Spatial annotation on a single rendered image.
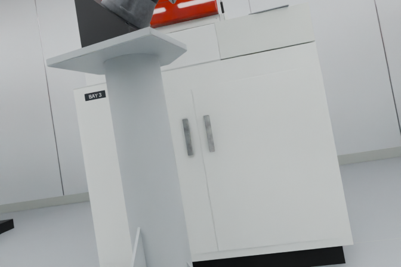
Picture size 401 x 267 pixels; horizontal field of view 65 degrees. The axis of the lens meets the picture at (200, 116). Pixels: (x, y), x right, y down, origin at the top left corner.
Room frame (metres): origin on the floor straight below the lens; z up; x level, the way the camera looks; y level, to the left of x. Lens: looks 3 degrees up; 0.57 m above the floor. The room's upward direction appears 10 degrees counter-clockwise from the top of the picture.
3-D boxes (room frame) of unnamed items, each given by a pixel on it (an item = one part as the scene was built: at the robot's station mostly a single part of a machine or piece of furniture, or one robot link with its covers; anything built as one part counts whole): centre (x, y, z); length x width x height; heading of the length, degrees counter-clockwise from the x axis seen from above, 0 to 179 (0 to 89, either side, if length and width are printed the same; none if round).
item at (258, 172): (1.49, -0.02, 0.41); 0.96 x 0.64 x 0.82; 82
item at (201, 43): (1.26, 0.15, 0.89); 0.55 x 0.09 x 0.14; 82
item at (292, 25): (1.46, -0.33, 0.89); 0.62 x 0.35 x 0.14; 172
